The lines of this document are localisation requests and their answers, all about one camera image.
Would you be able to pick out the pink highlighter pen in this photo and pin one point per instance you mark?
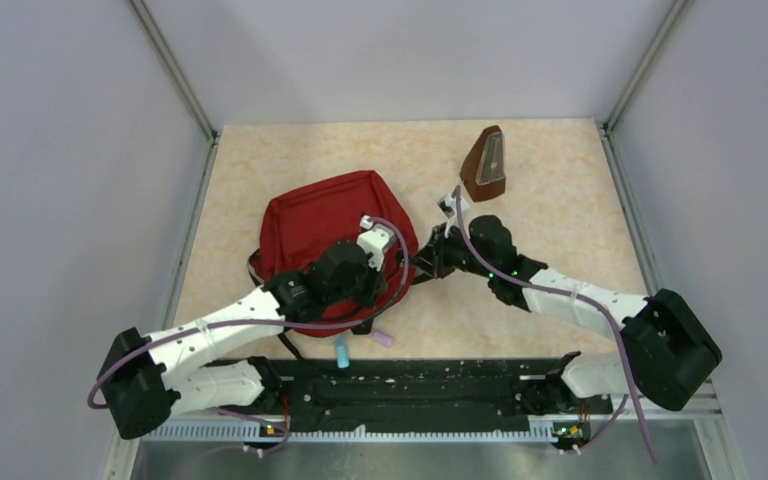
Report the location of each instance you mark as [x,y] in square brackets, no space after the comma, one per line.
[381,338]

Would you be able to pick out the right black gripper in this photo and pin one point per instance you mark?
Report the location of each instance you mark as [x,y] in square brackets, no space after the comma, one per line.
[434,256]

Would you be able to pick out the brown wooden metronome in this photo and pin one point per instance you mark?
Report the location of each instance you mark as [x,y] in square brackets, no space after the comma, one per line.
[482,172]

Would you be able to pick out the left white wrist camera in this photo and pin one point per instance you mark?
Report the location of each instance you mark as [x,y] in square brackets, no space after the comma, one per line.
[376,237]

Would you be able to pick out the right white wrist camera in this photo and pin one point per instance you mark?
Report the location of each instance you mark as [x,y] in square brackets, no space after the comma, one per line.
[448,204]

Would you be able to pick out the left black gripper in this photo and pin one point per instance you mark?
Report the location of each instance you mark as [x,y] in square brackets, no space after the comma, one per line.
[377,284]

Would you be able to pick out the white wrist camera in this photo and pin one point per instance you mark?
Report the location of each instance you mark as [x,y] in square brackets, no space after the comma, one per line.
[448,204]
[376,237]

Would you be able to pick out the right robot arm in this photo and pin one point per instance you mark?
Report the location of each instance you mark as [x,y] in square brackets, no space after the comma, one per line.
[664,352]

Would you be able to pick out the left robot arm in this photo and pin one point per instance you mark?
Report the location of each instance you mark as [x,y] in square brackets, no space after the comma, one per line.
[147,379]

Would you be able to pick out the red backpack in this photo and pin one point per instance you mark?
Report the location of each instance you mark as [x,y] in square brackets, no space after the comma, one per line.
[300,225]

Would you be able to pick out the light blue marker pen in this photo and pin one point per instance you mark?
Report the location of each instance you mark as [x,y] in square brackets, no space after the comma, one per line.
[342,352]

